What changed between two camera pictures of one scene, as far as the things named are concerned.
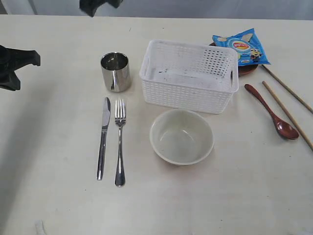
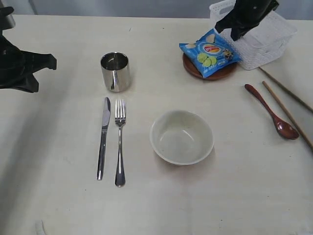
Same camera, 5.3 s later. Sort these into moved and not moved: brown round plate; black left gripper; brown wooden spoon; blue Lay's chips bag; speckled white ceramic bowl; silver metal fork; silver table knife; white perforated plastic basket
Moved: blue Lay's chips bag; white perforated plastic basket; brown round plate; black left gripper
Not moved: brown wooden spoon; silver table knife; silver metal fork; speckled white ceramic bowl
